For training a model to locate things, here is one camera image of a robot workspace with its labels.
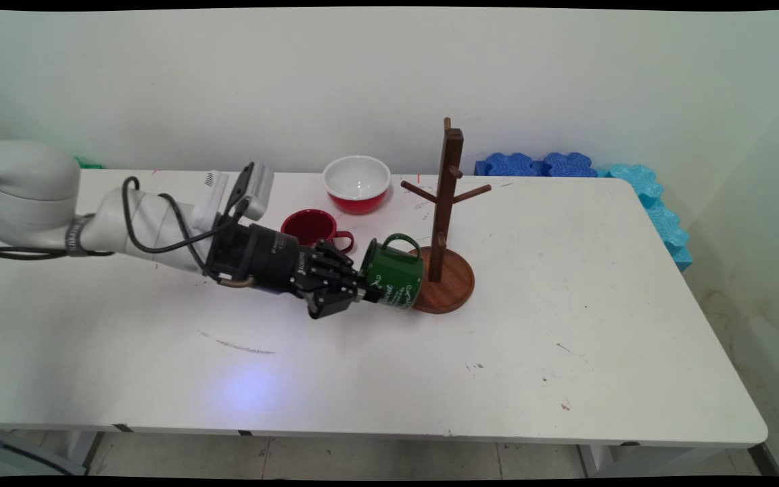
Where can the dark red speckled mug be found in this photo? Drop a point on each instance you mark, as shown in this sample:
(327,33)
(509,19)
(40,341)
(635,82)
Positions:
(308,226)

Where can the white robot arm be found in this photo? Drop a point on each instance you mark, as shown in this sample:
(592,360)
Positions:
(24,182)

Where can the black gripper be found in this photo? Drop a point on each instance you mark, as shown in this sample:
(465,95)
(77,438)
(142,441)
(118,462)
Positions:
(261,260)

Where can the white table leg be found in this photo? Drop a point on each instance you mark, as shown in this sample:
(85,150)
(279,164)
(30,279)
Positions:
(83,446)
(606,461)

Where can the brown wooden mug tree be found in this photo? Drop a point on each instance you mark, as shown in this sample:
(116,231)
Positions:
(447,203)

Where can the dark blue foam mat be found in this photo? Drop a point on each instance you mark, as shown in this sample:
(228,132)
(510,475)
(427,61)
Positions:
(538,166)

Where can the light blue foam mat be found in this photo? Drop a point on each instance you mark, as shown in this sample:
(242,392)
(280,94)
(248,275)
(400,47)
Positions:
(660,216)

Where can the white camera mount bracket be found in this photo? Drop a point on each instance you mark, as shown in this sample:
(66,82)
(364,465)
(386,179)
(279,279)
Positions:
(210,203)

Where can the red bowl white inside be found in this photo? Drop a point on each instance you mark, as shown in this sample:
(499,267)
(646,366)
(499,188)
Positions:
(357,179)

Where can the green enamel mug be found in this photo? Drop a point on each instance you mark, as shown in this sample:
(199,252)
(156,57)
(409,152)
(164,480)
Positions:
(393,274)

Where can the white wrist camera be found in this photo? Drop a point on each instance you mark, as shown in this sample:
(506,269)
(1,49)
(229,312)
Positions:
(260,189)

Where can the green object behind arm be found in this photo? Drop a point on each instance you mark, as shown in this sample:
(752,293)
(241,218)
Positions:
(89,164)

